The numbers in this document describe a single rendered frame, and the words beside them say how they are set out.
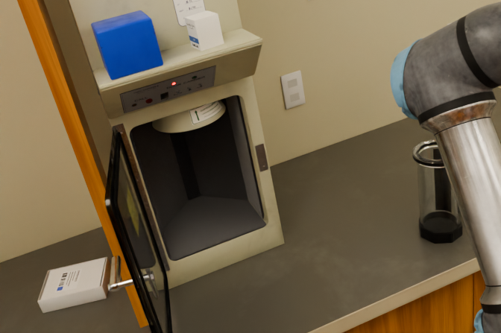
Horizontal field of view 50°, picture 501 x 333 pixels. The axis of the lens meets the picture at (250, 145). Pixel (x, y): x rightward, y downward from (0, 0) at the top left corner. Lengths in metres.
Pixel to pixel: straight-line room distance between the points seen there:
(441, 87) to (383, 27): 1.03
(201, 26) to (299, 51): 0.71
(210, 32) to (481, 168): 0.54
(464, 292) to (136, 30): 0.96
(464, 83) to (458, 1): 1.19
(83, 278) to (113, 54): 0.66
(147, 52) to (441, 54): 0.50
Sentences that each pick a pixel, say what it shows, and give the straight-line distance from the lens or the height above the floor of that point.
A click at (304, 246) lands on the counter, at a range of 1.39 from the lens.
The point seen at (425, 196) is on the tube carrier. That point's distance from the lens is 1.31.
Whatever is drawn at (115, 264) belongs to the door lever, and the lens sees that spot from 1.04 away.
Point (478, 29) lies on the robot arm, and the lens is 0.83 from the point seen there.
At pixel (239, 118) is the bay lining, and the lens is 1.26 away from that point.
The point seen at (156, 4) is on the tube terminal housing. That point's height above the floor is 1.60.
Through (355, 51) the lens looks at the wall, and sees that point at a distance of 1.82.
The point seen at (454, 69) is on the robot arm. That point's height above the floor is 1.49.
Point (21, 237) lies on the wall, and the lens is 1.74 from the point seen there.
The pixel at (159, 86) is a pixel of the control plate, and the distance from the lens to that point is 1.06.
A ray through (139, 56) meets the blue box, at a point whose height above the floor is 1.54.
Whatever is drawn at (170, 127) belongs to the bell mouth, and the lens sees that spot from 1.22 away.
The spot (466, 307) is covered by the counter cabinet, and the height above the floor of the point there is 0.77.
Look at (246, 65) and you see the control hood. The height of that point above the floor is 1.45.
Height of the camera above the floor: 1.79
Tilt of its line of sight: 26 degrees down
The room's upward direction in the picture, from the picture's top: 12 degrees counter-clockwise
